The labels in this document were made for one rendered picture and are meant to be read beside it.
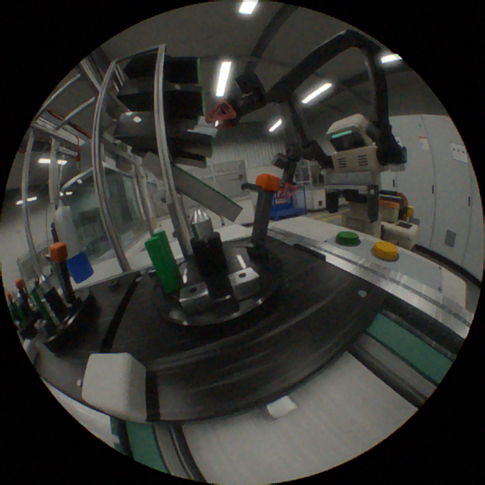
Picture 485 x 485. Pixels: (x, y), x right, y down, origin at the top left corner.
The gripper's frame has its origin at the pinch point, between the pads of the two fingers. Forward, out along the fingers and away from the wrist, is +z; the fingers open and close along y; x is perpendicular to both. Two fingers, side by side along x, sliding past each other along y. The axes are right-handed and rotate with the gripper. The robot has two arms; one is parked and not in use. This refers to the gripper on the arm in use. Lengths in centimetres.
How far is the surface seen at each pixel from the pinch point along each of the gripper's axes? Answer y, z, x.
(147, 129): 5.6, 14.1, -6.6
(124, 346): 33.7, 26.4, 21.3
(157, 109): 8.1, 9.3, -8.1
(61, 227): -16, 84, -30
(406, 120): -7, -302, 47
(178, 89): 5.9, 1.6, -12.3
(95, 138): 10.9, 24.8, -13.5
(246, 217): -374, -42, 133
